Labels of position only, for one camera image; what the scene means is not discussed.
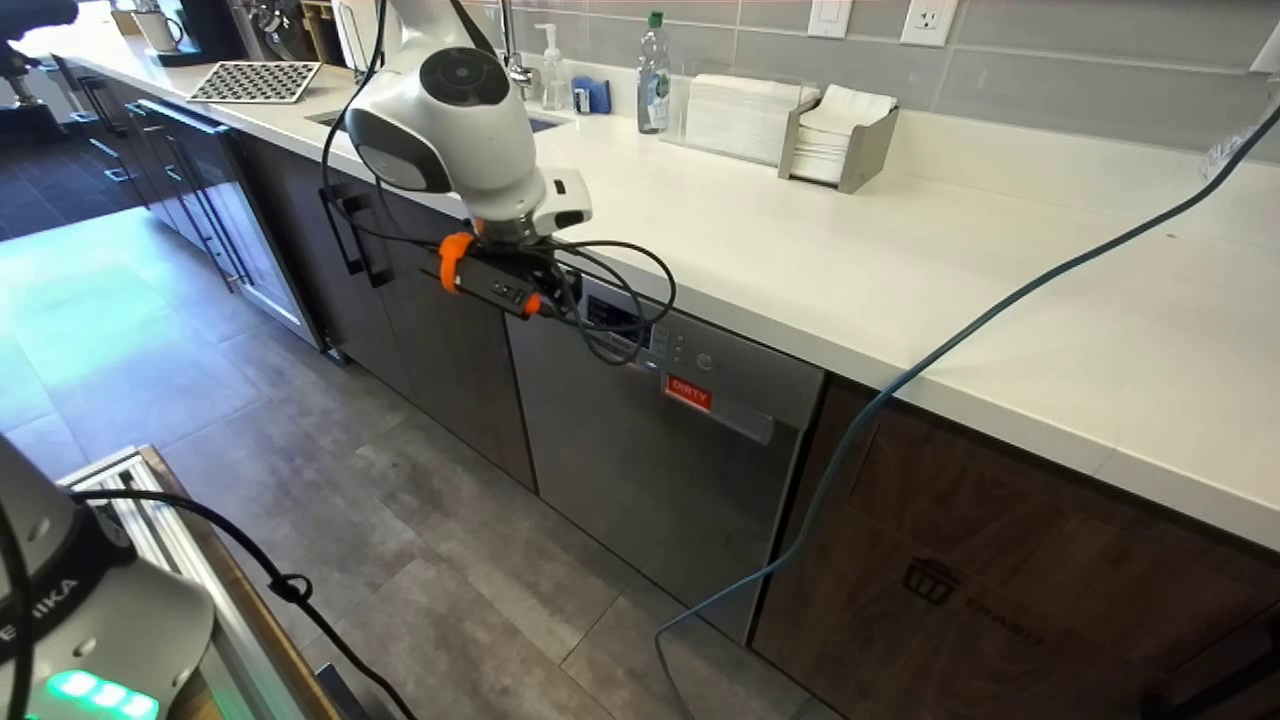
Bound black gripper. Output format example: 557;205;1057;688
543;254;600;327

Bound red sticker on dishwasher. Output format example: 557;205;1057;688
662;374;719;418

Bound stainless steel dishwasher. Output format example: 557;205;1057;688
500;284;831;650

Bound dark wood sink cabinet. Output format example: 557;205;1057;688
231;131;540;498

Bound steel undermount sink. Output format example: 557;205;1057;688
308;102;572;142

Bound white soap dispenser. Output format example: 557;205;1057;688
531;17;572;113

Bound chrome faucet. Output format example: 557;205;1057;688
494;0;540;104

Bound white dish rack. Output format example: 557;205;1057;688
681;69;820;171

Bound grey napkin holder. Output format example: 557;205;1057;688
777;95;906;196

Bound white napkins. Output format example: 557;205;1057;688
793;81;902;186

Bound dark glass door cabinet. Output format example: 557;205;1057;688
74;73;320;345

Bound black coffee machine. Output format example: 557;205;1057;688
174;0;255;69

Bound wooden robot cart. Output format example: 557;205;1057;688
55;446;348;720

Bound black wrist camera orange mount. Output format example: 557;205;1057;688
433;228;594;325

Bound black cabinet handle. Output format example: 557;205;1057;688
320;182;400;291

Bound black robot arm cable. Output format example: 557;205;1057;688
316;0;681;374

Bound teal cable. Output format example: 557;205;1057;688
651;102;1280;720

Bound white wall outlet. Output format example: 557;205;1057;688
895;0;963;49
806;0;857;40

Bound black cable with clip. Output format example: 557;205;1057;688
74;484;419;720

